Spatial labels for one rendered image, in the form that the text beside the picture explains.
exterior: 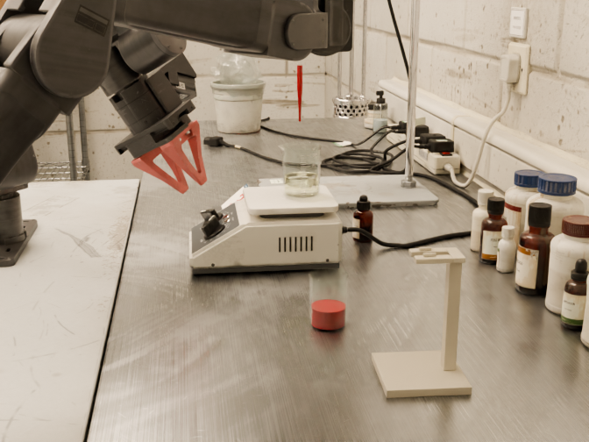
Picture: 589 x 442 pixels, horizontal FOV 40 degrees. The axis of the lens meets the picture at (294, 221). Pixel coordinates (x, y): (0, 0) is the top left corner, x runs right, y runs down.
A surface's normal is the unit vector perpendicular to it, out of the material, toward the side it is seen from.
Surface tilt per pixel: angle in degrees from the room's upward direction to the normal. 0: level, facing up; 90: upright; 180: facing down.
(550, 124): 90
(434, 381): 0
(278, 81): 90
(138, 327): 0
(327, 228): 90
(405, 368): 0
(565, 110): 90
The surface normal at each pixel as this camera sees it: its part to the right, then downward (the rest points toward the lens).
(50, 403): 0.00, -0.96
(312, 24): 0.70, 0.20
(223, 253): 0.12, 0.28
